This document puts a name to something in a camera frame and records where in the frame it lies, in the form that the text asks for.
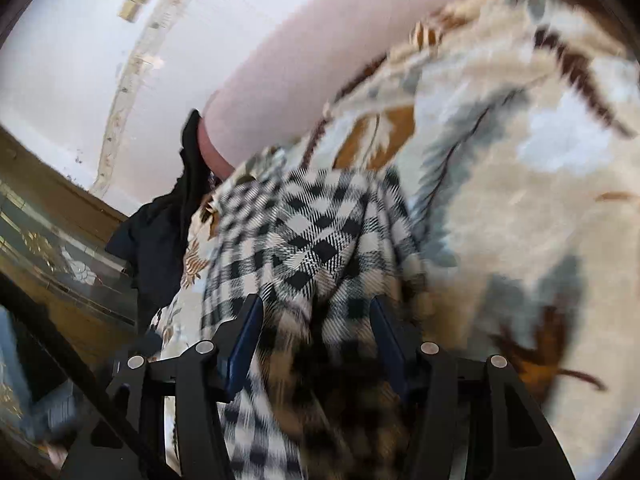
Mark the black beige checked coat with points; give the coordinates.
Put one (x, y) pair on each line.
(316, 246)

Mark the black garment pile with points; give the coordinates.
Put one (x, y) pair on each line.
(154, 239)

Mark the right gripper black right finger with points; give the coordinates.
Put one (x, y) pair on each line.
(450, 404)

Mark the wooden glass wardrobe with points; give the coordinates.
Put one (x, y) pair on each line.
(52, 239)

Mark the leaf pattern beige blanket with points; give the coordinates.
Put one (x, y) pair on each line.
(513, 126)

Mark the pink quilted headboard cushion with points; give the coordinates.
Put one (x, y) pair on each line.
(280, 90)

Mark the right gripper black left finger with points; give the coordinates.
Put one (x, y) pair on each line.
(159, 420)

